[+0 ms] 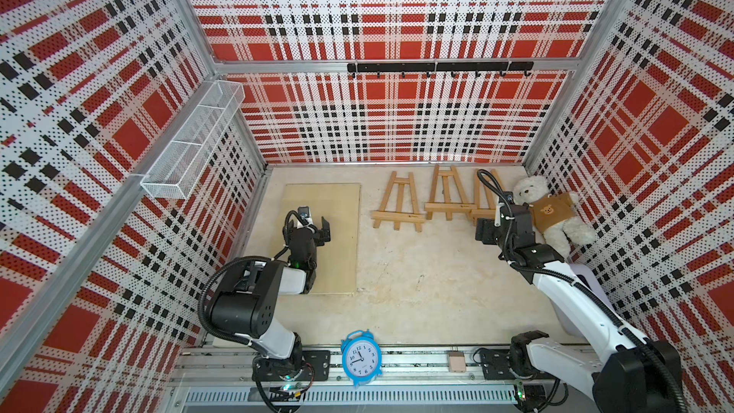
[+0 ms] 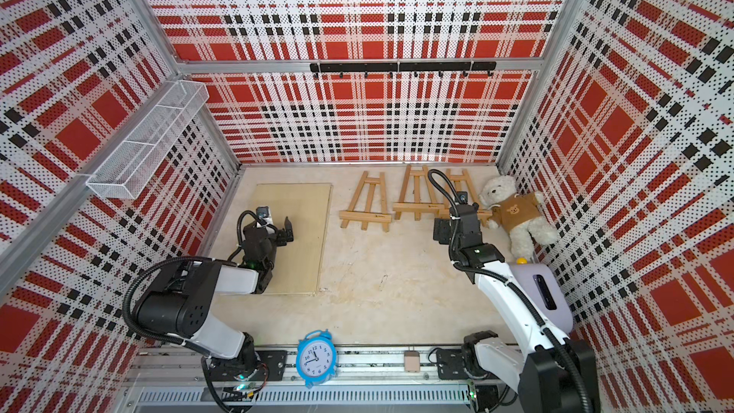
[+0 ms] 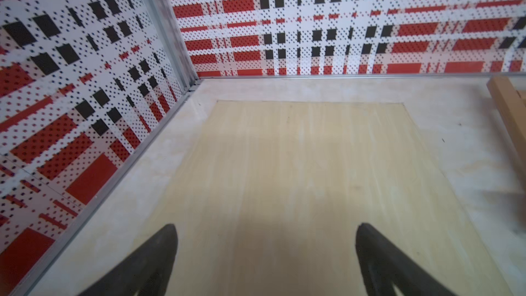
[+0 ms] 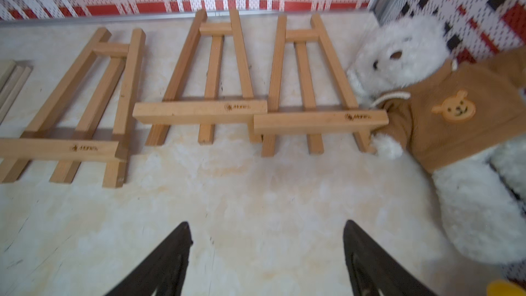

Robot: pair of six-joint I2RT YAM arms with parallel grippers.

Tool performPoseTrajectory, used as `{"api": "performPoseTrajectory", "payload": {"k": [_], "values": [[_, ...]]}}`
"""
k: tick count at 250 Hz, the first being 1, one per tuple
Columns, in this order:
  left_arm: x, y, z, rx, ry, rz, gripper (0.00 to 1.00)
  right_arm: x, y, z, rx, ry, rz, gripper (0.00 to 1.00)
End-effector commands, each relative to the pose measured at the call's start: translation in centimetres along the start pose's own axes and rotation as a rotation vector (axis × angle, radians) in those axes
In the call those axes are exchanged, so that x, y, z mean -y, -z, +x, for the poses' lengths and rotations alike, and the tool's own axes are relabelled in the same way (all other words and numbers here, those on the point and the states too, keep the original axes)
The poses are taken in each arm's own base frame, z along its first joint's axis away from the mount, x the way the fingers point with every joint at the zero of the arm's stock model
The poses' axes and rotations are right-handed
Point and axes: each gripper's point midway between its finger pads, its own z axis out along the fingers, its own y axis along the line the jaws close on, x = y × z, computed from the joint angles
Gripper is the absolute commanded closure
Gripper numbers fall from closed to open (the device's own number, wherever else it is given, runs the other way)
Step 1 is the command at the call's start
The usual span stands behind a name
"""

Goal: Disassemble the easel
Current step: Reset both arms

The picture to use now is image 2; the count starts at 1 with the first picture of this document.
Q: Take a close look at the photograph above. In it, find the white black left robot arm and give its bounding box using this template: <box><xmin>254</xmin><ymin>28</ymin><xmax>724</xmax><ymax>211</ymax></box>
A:
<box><xmin>122</xmin><ymin>206</ymin><xmax>294</xmax><ymax>382</ymax></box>

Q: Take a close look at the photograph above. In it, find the plywood board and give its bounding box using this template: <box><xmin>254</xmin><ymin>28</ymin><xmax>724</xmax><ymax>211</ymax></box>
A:
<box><xmin>250</xmin><ymin>183</ymin><xmax>332</xmax><ymax>296</ymax></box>

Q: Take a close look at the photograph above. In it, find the white wire mesh basket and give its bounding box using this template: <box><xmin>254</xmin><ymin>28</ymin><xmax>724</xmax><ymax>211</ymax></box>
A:
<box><xmin>86</xmin><ymin>80</ymin><xmax>209</xmax><ymax>200</ymax></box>

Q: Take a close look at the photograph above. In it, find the lavender toy toaster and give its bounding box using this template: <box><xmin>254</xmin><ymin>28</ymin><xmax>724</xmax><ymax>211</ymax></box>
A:
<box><xmin>510</xmin><ymin>263</ymin><xmax>573</xmax><ymax>335</ymax></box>

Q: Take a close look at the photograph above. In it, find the blue alarm clock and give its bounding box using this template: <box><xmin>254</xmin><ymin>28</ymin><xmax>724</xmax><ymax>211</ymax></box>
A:
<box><xmin>296</xmin><ymin>330</ymin><xmax>338</xmax><ymax>388</ymax></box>

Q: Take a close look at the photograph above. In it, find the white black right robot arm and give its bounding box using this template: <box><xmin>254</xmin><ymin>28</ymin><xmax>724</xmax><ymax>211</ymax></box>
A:
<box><xmin>434</xmin><ymin>190</ymin><xmax>601</xmax><ymax>412</ymax></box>

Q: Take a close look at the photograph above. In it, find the small beige box on rail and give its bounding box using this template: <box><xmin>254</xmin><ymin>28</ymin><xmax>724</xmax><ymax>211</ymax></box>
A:
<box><xmin>403</xmin><ymin>350</ymin><xmax>422</xmax><ymax>373</ymax></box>

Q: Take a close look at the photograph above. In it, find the black hook rail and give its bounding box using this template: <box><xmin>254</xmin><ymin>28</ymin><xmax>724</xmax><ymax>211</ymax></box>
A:
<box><xmin>310</xmin><ymin>61</ymin><xmax>498</xmax><ymax>76</ymax></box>

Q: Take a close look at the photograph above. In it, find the wooden easel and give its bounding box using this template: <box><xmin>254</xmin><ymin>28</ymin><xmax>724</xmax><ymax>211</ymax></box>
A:
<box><xmin>393</xmin><ymin>164</ymin><xmax>445</xmax><ymax>221</ymax></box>
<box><xmin>436</xmin><ymin>169</ymin><xmax>491</xmax><ymax>228</ymax></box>
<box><xmin>338</xmin><ymin>171</ymin><xmax>393</xmax><ymax>233</ymax></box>

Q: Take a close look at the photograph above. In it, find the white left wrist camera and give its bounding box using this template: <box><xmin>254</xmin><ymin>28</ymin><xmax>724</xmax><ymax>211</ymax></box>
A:
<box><xmin>255</xmin><ymin>206</ymin><xmax>273</xmax><ymax>226</ymax></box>

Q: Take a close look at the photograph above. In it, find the white teddy bear brown hoodie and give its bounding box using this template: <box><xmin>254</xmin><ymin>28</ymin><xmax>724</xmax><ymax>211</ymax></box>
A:
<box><xmin>479</xmin><ymin>176</ymin><xmax>560</xmax><ymax>260</ymax></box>

